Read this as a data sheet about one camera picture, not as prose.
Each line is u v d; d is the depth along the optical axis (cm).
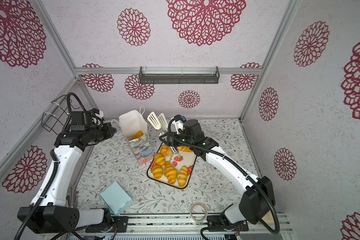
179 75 95
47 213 37
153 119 71
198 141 58
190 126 57
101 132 65
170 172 88
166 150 97
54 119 76
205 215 76
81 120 53
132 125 97
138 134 103
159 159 92
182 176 87
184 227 73
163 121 76
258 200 40
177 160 97
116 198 81
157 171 89
